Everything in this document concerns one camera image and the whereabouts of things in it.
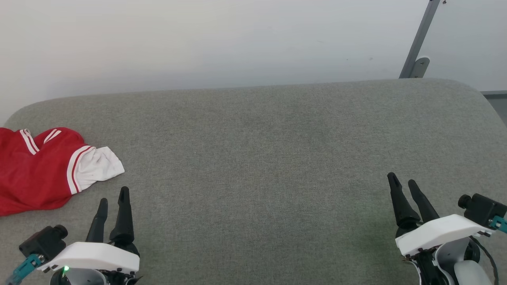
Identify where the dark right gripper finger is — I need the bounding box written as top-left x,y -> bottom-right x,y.
387,172 -> 421,238
408,179 -> 440,223

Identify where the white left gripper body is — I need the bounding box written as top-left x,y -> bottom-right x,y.
38,242 -> 140,285

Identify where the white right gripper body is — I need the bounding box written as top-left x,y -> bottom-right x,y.
395,214 -> 494,285

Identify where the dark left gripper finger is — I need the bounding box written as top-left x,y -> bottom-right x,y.
110,186 -> 140,254
85,198 -> 108,243

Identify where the red white basketball jersey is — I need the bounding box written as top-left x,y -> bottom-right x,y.
0,127 -> 125,217

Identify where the grey fabric sofa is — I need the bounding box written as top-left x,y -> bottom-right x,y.
0,78 -> 507,285

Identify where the black right cable teal plug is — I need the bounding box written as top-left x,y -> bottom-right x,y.
471,216 -> 507,285

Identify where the black cable teal plug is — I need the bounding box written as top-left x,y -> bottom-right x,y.
6,253 -> 42,285
471,216 -> 507,285

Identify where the black left cable teal plug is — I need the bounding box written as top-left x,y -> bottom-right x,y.
6,253 -> 42,285

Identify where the grey metal pole with bracket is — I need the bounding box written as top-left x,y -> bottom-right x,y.
399,0 -> 442,79

